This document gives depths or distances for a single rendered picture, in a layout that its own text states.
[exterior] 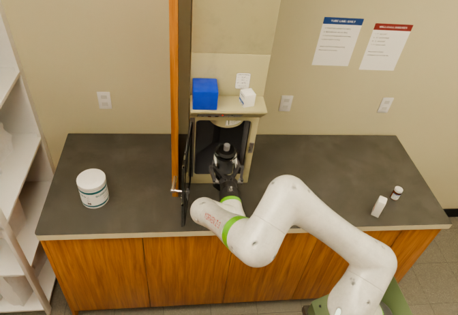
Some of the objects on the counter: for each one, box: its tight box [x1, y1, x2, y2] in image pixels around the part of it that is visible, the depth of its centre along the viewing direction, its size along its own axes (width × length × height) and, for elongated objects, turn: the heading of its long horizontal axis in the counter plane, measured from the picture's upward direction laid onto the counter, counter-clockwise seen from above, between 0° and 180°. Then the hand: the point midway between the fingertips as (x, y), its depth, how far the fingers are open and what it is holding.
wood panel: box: [168, 0, 179, 197], centre depth 162 cm, size 49×3×140 cm, turn 0°
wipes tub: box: [76, 168, 109, 209], centre depth 180 cm, size 13×13×15 cm
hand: (225, 159), depth 176 cm, fingers closed on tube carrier, 9 cm apart
